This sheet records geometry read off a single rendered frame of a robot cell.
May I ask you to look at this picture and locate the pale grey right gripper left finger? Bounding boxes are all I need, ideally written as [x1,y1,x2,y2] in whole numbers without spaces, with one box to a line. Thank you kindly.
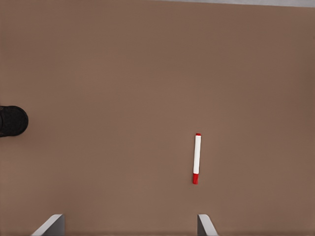
[31,213,65,236]

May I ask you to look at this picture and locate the white marker pen, red cap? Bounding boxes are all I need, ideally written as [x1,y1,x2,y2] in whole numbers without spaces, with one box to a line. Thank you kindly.
[192,133,202,185]

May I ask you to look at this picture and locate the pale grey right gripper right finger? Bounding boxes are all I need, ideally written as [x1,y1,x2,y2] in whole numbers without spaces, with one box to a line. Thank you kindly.
[197,213,220,236]

